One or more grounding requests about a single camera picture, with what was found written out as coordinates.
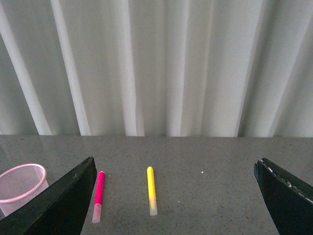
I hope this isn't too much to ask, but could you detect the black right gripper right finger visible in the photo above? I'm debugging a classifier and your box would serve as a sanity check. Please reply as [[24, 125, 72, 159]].
[[254, 158, 313, 235]]

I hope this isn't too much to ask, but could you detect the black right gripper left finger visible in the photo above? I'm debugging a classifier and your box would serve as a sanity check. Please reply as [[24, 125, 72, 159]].
[[0, 157, 97, 235]]

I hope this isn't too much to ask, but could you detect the pink marker pen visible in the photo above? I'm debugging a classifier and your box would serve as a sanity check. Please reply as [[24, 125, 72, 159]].
[[92, 171, 106, 224]]

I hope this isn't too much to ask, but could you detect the pink mesh cup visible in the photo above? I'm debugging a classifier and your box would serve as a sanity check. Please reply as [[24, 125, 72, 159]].
[[0, 164, 48, 216]]

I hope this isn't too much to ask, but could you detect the yellow marker pen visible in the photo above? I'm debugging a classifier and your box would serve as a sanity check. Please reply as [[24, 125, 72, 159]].
[[147, 166, 157, 216]]

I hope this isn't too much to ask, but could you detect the white curtain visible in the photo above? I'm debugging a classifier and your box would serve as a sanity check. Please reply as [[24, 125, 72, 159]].
[[0, 0, 313, 137]]

